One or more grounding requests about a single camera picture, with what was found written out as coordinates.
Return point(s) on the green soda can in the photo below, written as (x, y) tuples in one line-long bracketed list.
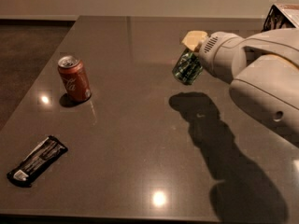
[(187, 68)]

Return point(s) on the black snack bar wrapper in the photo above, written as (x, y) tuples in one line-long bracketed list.
[(39, 160)]

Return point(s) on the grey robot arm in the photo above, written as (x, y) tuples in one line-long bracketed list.
[(262, 71)]

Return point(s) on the red cola can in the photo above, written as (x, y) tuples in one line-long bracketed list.
[(73, 75)]

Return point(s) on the grey vented gripper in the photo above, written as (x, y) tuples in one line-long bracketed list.
[(209, 51)]

